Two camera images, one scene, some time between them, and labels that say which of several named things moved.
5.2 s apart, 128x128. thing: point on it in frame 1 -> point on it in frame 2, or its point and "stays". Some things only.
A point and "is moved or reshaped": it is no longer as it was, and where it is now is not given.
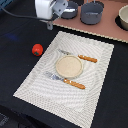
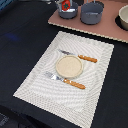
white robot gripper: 46,8 -> 60,5
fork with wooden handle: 65,80 stays
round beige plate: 69,66 stays
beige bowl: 123,15 stays
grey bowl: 70,11 stays
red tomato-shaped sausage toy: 37,49 is moved or reshaped
